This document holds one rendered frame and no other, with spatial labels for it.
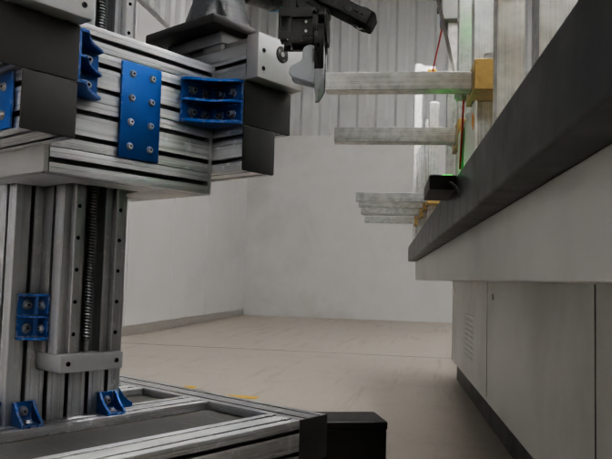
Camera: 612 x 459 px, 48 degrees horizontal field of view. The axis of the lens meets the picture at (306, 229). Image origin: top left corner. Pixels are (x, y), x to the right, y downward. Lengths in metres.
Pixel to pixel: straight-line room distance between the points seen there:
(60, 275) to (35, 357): 0.17
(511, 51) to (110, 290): 0.87
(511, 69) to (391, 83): 0.27
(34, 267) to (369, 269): 7.67
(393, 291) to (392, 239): 0.66
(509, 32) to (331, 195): 8.12
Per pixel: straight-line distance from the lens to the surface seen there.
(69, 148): 1.24
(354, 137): 1.40
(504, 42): 0.97
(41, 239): 1.43
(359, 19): 1.19
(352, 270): 8.93
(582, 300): 1.36
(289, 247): 9.08
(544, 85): 0.57
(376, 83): 1.17
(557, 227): 0.68
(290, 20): 1.19
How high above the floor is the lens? 0.52
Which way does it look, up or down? 4 degrees up
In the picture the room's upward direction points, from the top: 2 degrees clockwise
